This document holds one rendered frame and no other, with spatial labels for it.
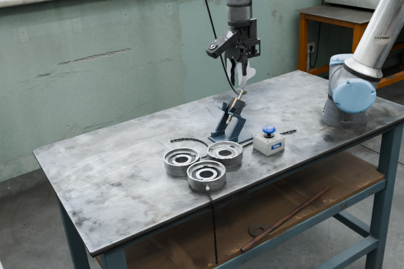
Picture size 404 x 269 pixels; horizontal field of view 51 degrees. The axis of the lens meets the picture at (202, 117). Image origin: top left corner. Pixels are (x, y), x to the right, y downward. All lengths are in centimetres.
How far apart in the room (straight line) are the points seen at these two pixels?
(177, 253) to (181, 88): 185
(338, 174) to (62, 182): 100
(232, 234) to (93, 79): 164
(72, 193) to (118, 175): 14
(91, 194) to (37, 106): 155
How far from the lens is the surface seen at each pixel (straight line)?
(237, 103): 136
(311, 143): 139
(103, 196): 120
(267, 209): 150
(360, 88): 130
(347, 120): 149
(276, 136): 132
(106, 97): 282
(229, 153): 129
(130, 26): 277
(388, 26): 128
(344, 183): 167
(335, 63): 144
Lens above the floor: 146
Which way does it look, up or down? 25 degrees down
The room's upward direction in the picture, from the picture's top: 4 degrees counter-clockwise
